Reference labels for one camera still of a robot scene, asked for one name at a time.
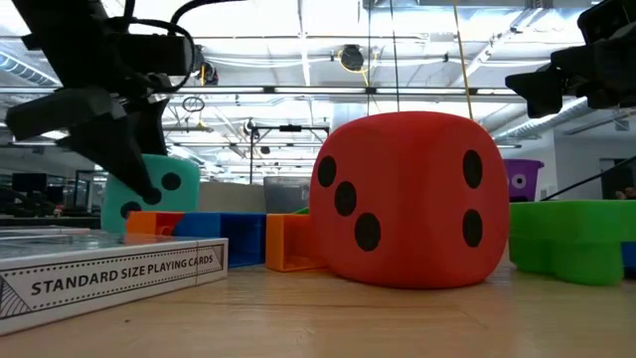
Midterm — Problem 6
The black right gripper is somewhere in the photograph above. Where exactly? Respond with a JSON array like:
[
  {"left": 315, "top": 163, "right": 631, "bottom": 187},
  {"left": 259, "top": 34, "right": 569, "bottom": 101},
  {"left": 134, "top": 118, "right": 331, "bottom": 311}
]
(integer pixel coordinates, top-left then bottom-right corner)
[{"left": 505, "top": 37, "right": 636, "bottom": 120}]

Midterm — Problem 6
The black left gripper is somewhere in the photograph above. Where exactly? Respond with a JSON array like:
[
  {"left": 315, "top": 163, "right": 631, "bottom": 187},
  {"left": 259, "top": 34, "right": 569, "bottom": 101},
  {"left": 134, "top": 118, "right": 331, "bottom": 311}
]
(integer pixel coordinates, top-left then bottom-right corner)
[{"left": 4, "top": 73, "right": 173, "bottom": 205}]

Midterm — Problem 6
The teal foam die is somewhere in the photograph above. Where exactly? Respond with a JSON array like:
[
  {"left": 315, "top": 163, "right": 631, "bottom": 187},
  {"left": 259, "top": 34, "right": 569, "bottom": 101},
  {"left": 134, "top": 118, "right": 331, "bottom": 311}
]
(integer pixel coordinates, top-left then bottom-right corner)
[{"left": 100, "top": 153, "right": 202, "bottom": 234}]

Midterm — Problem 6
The purple monster face bucket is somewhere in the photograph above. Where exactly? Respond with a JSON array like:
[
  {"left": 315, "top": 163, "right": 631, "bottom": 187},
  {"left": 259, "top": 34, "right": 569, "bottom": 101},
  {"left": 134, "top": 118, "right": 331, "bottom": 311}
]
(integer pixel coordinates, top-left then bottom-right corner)
[{"left": 502, "top": 158, "right": 546, "bottom": 204}]

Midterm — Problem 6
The small orange building block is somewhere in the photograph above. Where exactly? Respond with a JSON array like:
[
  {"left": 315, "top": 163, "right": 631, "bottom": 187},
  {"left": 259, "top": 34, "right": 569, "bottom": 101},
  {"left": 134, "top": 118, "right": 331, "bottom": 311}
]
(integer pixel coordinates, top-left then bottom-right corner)
[{"left": 125, "top": 211, "right": 184, "bottom": 237}]

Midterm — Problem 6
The black emblem playing card box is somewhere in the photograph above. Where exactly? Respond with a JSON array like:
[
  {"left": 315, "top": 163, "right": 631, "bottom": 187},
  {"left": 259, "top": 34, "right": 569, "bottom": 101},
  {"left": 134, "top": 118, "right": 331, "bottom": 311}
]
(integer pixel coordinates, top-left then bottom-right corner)
[{"left": 0, "top": 231, "right": 230, "bottom": 337}]

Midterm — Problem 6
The large blue building block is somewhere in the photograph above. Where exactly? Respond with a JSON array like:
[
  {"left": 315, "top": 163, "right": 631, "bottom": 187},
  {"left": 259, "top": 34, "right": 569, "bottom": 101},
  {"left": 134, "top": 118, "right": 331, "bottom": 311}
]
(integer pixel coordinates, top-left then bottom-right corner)
[{"left": 172, "top": 212, "right": 267, "bottom": 269}]

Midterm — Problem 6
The red foam die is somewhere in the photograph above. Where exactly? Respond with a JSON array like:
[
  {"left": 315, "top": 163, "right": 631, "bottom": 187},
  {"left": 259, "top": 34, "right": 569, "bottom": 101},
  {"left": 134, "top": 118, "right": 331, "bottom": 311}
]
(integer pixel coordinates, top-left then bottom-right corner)
[{"left": 308, "top": 110, "right": 511, "bottom": 290}]

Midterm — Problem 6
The orange wedge building block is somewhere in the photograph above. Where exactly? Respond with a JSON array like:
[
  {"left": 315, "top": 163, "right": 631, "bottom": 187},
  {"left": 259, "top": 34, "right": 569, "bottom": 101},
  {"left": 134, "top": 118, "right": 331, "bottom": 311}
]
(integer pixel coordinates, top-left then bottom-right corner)
[{"left": 265, "top": 213, "right": 329, "bottom": 273}]

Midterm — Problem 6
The small blue building block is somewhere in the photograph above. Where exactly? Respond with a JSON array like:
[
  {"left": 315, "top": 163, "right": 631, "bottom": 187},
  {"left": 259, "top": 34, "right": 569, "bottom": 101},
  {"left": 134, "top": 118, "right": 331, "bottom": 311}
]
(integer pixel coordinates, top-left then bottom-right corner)
[{"left": 621, "top": 242, "right": 636, "bottom": 278}]

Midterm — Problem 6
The light grey plastic bin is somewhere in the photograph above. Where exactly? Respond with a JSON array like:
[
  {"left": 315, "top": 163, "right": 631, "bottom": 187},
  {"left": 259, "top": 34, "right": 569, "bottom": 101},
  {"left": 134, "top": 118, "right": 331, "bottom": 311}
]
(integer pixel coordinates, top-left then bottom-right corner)
[{"left": 198, "top": 181, "right": 267, "bottom": 214}]

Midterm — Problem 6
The small dark monitor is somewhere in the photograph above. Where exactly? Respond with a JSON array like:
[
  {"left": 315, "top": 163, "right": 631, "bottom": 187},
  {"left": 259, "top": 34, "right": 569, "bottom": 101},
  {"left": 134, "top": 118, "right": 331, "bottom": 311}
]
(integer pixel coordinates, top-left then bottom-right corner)
[{"left": 11, "top": 172, "right": 49, "bottom": 196}]

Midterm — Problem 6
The clear grey plastic bin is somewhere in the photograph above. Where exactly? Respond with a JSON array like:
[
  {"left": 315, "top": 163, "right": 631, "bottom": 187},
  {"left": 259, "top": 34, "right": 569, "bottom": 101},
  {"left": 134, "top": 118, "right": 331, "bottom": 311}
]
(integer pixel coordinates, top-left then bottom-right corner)
[{"left": 262, "top": 175, "right": 313, "bottom": 215}]

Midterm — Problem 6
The hanging black cable loop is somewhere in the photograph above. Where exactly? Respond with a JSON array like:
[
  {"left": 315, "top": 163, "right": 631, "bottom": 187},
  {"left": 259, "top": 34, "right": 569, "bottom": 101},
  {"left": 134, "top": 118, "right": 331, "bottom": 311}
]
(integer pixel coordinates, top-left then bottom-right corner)
[{"left": 181, "top": 95, "right": 206, "bottom": 114}]

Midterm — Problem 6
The yellow hanging cable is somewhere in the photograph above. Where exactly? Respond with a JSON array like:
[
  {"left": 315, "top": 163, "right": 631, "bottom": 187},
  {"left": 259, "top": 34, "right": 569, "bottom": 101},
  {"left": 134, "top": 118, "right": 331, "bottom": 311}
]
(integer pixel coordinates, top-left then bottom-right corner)
[{"left": 450, "top": 0, "right": 475, "bottom": 120}]

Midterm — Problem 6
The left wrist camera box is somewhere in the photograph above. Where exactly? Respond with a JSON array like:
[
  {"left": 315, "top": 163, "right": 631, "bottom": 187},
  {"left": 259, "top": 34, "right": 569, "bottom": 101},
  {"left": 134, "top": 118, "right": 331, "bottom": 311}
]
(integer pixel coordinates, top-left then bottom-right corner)
[{"left": 116, "top": 33, "right": 196, "bottom": 78}]

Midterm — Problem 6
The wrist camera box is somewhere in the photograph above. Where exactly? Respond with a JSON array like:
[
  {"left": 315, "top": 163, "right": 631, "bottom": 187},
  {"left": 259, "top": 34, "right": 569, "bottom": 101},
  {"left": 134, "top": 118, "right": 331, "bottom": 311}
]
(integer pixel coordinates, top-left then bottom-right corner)
[
  {"left": 116, "top": 33, "right": 196, "bottom": 78},
  {"left": 576, "top": 0, "right": 636, "bottom": 46}
]

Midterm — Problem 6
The black left camera cable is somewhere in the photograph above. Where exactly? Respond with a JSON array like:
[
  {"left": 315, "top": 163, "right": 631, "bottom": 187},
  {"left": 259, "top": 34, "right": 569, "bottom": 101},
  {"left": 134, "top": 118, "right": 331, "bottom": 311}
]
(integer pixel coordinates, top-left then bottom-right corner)
[{"left": 121, "top": 0, "right": 249, "bottom": 95}]

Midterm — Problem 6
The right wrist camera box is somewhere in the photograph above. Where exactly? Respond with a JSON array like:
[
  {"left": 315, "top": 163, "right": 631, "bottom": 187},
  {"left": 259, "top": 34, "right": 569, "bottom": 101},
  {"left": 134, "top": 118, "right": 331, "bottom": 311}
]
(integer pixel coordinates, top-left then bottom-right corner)
[{"left": 576, "top": 0, "right": 636, "bottom": 46}]

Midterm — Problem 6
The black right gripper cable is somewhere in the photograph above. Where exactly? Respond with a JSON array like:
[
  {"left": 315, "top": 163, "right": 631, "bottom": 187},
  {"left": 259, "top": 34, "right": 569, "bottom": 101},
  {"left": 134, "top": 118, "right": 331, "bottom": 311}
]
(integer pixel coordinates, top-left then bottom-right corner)
[{"left": 540, "top": 155, "right": 636, "bottom": 203}]

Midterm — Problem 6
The black hanging cable with coil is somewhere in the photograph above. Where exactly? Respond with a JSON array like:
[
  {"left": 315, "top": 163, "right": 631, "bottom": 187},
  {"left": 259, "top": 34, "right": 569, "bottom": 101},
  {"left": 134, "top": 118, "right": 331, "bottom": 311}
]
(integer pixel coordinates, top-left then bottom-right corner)
[{"left": 389, "top": 0, "right": 401, "bottom": 113}]

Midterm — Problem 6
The black rig frame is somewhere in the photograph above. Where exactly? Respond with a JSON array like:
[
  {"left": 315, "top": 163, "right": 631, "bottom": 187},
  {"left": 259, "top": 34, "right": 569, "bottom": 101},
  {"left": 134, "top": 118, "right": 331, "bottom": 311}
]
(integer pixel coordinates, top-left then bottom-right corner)
[{"left": 246, "top": 122, "right": 332, "bottom": 186}]

